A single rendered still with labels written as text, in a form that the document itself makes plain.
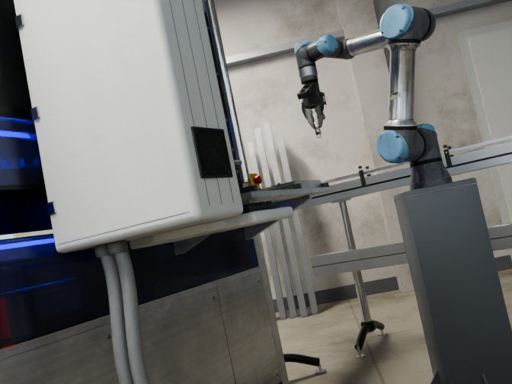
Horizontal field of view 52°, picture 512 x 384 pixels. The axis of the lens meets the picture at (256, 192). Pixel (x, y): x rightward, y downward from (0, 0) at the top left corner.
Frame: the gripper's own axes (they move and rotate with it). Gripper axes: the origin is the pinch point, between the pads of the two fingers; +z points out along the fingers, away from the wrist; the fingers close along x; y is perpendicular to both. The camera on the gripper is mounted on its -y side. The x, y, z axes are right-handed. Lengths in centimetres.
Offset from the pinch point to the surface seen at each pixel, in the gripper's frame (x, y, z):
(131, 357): 19, -104, 62
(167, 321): 41, -63, 62
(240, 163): -13, -89, 20
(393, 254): 2, 82, 64
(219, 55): -12, -89, -8
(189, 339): 41, -54, 71
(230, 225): -7, -89, 35
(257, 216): -14, -89, 34
